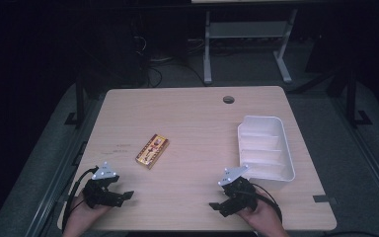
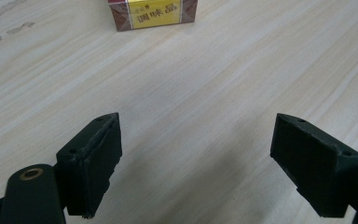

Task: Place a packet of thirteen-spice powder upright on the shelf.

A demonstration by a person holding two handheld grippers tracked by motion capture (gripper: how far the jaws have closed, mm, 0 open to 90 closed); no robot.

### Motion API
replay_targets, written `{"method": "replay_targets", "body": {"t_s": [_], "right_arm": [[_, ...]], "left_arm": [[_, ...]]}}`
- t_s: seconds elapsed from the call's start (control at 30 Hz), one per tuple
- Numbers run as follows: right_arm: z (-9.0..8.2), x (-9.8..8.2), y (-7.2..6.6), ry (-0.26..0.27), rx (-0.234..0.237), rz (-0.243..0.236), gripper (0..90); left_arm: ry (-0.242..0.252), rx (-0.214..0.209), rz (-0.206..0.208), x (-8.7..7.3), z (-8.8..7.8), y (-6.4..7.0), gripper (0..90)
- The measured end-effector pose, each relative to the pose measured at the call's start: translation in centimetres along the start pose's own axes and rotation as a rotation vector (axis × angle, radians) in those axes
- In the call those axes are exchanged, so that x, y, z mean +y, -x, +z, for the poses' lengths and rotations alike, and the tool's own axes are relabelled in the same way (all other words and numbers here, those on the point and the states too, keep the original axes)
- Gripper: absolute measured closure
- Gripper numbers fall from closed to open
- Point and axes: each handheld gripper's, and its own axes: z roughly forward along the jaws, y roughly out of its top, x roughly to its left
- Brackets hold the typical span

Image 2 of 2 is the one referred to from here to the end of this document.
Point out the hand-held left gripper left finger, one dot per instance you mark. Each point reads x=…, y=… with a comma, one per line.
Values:
x=88, y=165

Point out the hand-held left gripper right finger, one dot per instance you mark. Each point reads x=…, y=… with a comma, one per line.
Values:
x=317, y=168

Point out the yellow and brown seasoning box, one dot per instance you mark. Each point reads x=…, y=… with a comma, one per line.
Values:
x=153, y=13

